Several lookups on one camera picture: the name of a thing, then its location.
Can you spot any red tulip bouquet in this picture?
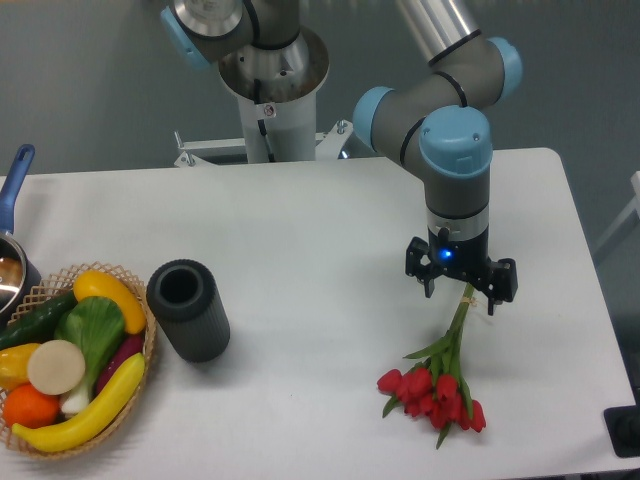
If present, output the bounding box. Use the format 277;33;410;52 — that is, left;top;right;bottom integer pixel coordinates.
376;285;487;446

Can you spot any orange fruit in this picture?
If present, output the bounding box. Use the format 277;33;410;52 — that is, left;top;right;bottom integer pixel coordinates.
2;384;60;429

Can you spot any purple sweet potato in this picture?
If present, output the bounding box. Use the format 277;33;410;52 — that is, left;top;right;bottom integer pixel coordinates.
94;334;144;395

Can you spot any yellow squash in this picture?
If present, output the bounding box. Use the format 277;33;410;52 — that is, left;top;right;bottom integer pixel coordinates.
73;270;147;335

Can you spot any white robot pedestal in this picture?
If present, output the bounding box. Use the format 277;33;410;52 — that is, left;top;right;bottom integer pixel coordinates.
174;26;353;167

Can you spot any blue handled saucepan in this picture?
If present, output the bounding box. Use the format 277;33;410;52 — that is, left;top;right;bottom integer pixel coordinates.
1;144;41;330

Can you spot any yellow bell pepper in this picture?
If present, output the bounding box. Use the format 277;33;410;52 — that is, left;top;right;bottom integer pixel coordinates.
0;343;41;391

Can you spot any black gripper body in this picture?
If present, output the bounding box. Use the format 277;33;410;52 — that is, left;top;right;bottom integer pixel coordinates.
405;230;518;302

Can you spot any woven wicker basket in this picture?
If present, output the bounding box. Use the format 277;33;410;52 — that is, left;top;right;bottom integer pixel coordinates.
1;262;157;460

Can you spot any green cucumber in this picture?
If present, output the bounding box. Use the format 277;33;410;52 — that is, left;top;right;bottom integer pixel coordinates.
1;291;77;350

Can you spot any white frame at right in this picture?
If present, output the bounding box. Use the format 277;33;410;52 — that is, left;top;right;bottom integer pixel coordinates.
592;171;639;265

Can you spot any long yellow banana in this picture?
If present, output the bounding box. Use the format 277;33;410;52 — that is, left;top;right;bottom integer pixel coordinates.
12;353;146;453

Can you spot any black device at edge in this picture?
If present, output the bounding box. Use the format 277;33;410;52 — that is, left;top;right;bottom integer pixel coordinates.
604;405;639;458

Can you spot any green bok choy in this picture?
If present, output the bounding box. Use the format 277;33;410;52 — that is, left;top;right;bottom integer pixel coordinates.
54;296;125;418

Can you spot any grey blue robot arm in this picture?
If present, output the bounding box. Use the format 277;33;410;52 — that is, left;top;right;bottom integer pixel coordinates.
160;1;523;306

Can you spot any dark grey ribbed vase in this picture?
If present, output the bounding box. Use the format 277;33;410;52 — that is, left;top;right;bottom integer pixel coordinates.
146;259;231;363

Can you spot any beige round disc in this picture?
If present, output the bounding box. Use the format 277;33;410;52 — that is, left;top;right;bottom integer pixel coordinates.
27;340;86;396

